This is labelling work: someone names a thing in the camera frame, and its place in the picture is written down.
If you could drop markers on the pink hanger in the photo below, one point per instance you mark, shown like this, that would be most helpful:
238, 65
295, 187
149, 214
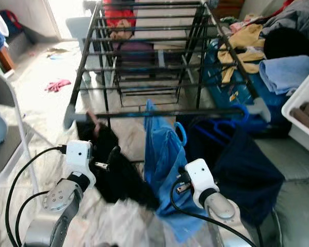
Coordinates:
91, 121

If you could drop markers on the white kids chair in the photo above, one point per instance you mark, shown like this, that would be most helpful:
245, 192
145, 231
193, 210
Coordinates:
80, 28

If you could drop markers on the brown wooden board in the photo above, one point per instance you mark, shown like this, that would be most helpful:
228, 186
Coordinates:
4, 59

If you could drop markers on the grey jacket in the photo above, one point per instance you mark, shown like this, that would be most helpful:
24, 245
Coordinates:
293, 18

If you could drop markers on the purple bag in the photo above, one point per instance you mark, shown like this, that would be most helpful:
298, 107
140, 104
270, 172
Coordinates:
134, 51

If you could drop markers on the pink garment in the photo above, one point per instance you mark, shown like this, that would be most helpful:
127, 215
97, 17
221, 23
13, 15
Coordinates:
237, 24

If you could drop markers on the light blue folded towel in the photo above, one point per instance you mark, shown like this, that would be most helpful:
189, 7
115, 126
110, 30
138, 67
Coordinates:
286, 72

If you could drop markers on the beige floor cloth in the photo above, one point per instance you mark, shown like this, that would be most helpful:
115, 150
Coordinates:
56, 51

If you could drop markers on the pink cloth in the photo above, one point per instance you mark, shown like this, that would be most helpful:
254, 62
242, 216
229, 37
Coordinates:
56, 85

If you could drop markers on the black metal drying rack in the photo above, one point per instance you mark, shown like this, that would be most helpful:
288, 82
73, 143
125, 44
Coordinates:
123, 114

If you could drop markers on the black bundled clothing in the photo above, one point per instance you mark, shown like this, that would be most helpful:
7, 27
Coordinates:
286, 43

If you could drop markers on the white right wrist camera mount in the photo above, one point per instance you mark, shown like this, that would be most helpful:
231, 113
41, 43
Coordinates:
198, 177

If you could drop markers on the black garment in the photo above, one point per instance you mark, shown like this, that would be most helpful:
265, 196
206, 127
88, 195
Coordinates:
123, 180

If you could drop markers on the grey folding chair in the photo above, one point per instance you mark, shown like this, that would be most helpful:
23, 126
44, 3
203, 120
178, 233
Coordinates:
2, 154

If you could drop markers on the red garment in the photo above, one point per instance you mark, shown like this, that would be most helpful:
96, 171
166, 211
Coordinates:
118, 18

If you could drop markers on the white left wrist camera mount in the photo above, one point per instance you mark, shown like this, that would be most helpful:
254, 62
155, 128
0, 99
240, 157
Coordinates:
78, 154

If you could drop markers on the blue shirt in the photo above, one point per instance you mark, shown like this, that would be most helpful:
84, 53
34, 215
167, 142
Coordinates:
167, 170

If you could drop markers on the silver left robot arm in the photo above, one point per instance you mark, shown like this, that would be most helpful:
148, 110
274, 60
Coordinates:
56, 200

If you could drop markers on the navy garment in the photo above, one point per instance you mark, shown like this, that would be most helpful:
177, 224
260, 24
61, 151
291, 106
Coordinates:
247, 175

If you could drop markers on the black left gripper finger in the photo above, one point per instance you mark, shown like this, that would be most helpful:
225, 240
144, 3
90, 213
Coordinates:
113, 154

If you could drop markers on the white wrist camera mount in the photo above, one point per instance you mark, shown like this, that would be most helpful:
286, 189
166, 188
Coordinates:
198, 177
78, 154

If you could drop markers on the blue plastic hanger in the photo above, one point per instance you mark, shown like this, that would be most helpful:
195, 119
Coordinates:
247, 113
184, 135

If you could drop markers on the white storage bin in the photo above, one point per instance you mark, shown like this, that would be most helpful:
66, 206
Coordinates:
304, 144

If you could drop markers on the red black backpack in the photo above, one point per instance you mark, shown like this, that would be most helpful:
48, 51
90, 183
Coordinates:
10, 23

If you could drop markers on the mustard garment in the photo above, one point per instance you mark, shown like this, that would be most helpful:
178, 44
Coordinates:
244, 41

